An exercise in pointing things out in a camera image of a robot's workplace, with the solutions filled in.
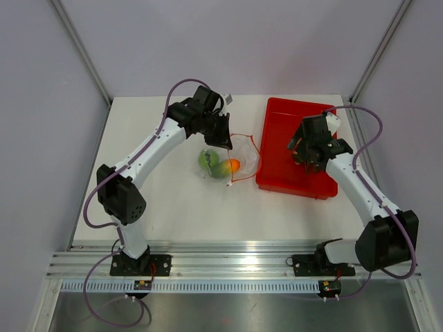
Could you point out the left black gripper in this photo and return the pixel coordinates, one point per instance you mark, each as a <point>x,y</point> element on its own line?
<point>223,138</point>

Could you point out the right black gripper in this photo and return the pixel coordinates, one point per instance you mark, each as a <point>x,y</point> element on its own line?
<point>298,134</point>

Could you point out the green toy watermelon ball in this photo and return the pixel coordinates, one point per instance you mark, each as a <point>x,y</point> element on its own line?
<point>208,158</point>

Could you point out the green orange toy mango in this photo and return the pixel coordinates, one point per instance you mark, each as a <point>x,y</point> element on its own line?
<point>225,168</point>

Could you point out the clear orange zip top bag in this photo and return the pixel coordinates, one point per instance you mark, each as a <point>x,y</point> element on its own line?
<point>245,150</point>

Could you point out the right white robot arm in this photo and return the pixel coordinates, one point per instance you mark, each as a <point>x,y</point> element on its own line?
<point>390,234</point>

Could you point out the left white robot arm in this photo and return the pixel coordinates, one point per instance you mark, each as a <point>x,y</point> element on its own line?
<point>119,186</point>

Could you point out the red plastic tray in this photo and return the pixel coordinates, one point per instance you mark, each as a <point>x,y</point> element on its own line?
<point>278,171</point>

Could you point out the right small circuit board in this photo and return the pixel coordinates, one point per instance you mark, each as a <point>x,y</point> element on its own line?
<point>330,286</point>

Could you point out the small circuit board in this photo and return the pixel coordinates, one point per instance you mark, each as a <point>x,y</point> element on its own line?
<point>142,285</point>
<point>330,286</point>

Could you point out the left small circuit board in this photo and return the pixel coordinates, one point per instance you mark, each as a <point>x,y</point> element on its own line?
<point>142,285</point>

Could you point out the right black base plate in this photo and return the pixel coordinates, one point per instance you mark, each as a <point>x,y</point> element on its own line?
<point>311,266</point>

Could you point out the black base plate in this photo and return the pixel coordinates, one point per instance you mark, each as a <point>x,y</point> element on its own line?
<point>162,264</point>
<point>311,266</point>

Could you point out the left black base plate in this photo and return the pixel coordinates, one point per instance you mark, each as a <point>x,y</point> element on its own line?
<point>162,264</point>

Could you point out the right aluminium corner post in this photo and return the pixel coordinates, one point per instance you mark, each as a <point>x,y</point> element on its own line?
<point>388,35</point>

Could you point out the aluminium corner post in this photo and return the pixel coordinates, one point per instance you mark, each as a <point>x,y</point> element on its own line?
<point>388,35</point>
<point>66,21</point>

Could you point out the aluminium rail frame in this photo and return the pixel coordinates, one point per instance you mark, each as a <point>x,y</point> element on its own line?
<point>190,259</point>

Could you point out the left aluminium corner post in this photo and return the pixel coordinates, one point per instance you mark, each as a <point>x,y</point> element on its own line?
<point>66,21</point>

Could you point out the white slotted cable duct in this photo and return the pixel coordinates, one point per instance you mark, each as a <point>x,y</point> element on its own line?
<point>195,286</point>

